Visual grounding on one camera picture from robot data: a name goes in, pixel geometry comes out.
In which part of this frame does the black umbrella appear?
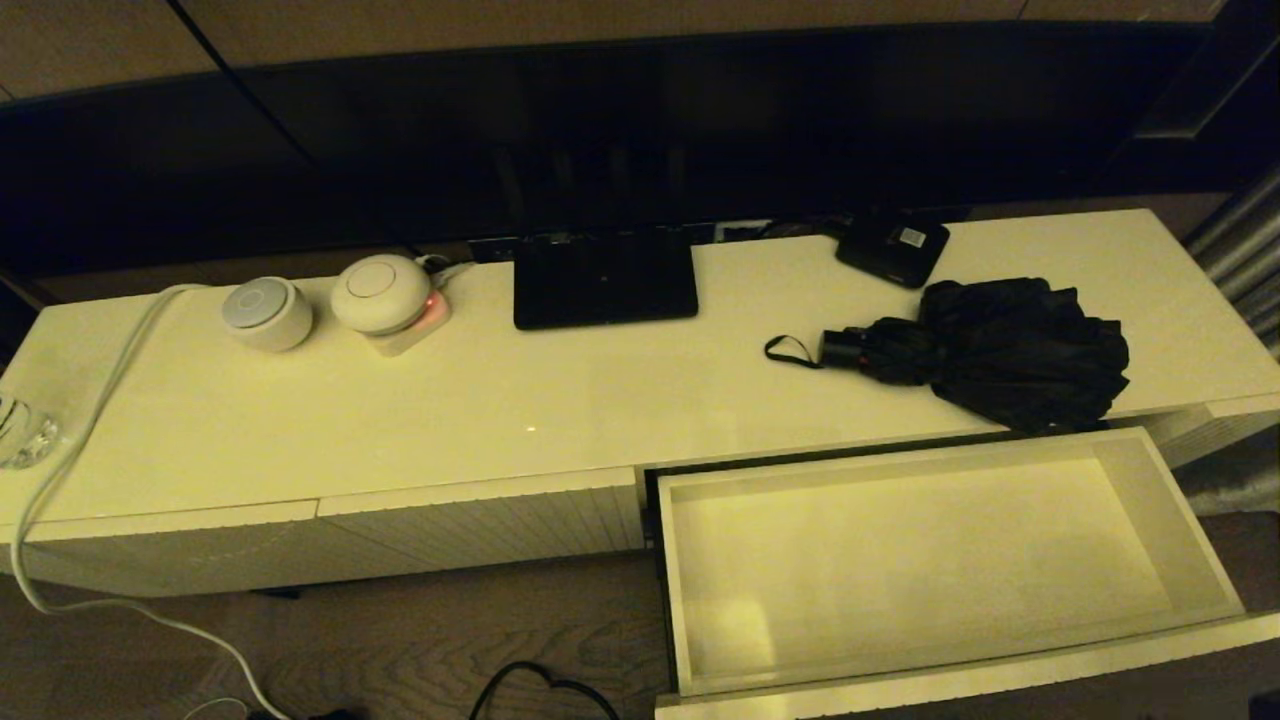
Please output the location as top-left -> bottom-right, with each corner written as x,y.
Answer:
765,277 -> 1131,434

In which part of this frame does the white cabinet drawer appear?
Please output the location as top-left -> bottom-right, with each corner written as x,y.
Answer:
645,427 -> 1280,720

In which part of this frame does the grey curtain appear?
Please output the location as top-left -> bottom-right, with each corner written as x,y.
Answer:
1180,165 -> 1280,361

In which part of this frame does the black set-top box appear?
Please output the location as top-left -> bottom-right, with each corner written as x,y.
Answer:
835,210 -> 952,291

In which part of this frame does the thick white power cable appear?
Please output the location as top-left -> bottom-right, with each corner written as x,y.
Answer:
10,285 -> 291,720

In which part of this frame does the clear drinking glass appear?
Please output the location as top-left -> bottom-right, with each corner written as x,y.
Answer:
0,395 -> 63,469

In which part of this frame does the black flat screen television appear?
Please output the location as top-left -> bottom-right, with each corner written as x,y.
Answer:
0,22 -> 1241,283

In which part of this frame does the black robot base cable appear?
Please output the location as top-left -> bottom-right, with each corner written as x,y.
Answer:
468,660 -> 621,720

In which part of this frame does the thin black hanging cable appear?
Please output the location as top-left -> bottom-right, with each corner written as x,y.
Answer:
168,0 -> 241,73

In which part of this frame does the dark wooden wall frame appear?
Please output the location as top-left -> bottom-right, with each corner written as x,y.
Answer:
1105,0 -> 1280,196

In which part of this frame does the white fabric bundle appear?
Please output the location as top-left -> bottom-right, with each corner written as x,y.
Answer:
1180,430 -> 1280,516

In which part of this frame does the white ribbed cabinet door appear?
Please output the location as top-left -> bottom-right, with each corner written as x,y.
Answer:
12,498 -> 323,601
316,466 -> 647,581

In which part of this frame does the white power strip red light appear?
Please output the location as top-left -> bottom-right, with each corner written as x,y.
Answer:
365,290 -> 454,359

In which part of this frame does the black television pedestal base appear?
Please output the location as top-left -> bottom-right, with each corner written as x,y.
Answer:
513,228 -> 699,332

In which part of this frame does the cream round dome device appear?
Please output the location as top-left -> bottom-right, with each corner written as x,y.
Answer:
330,253 -> 434,336

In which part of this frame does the white ribbed cabinet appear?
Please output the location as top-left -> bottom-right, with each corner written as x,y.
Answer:
0,208 -> 1280,601

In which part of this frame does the white speaker with grey top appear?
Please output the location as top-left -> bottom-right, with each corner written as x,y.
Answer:
220,276 -> 315,352

